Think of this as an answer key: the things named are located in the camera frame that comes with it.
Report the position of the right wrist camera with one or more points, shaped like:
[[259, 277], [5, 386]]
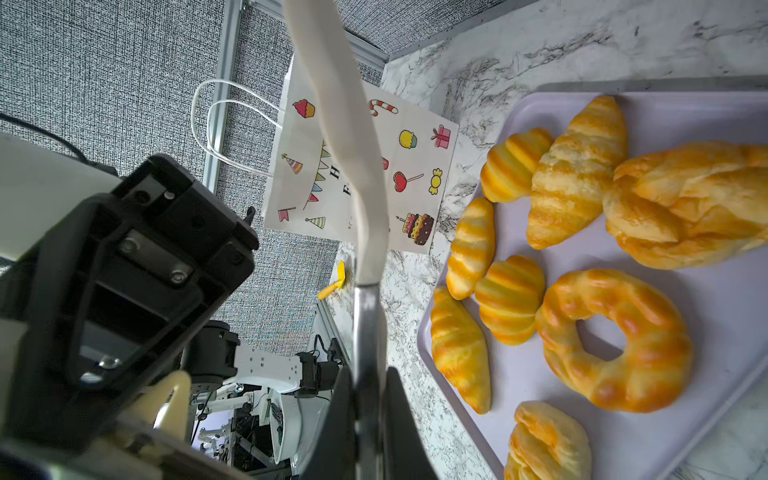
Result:
[[106, 314]]

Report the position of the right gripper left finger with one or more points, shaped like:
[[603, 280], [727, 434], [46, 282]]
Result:
[[332, 456]]

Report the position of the braided bread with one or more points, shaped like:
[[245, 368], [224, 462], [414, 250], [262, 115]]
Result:
[[546, 443]]

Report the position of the small oblong striped roll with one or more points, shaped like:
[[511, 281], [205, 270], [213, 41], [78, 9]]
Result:
[[472, 250]]

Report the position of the small round striped bun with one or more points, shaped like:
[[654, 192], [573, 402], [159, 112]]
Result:
[[509, 296]]

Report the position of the small striped bun back left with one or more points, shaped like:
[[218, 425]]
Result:
[[510, 165]]

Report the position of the ring shaped bread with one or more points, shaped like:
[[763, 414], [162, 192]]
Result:
[[616, 340]]

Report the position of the twisted knot bread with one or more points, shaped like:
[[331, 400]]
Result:
[[692, 206]]

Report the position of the yellow plastic scoop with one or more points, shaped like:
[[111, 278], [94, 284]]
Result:
[[337, 282]]

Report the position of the lavender plastic tray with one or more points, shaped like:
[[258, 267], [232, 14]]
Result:
[[724, 308]]

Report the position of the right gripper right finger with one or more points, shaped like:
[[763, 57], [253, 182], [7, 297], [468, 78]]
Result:
[[404, 455]]

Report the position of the metal tongs with white tips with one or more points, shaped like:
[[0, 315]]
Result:
[[324, 50]]

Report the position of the white paper gift bag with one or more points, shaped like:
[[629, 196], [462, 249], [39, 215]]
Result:
[[329, 176]]

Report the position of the croissant back middle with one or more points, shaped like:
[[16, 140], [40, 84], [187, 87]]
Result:
[[571, 179]]

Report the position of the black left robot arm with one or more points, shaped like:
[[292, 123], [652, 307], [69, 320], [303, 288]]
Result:
[[256, 411]]

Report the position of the large croissant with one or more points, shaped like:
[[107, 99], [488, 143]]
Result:
[[459, 350]]

